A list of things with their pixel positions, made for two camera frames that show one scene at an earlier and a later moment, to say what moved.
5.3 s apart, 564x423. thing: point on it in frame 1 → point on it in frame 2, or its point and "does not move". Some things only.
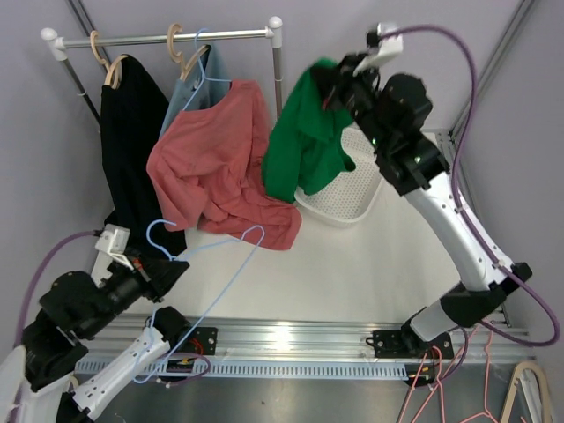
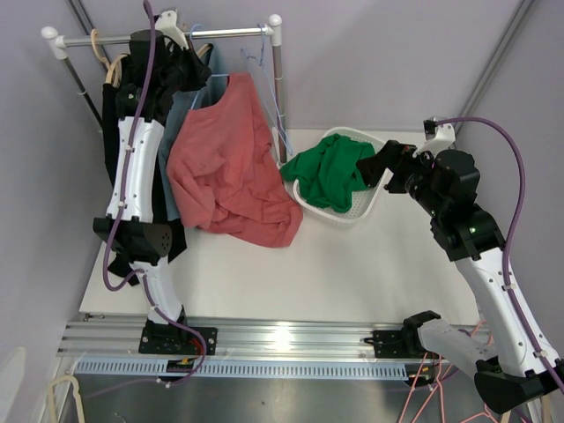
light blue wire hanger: [137, 379] → [282, 126]
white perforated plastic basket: [349, 196] does not move
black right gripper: [333, 81] → [393, 154]
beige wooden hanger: [114, 70] does not move
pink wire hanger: [486, 406] does not move
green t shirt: [304, 151] → [327, 173]
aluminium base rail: [295, 347] does not move
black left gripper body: [125, 285] → [182, 73]
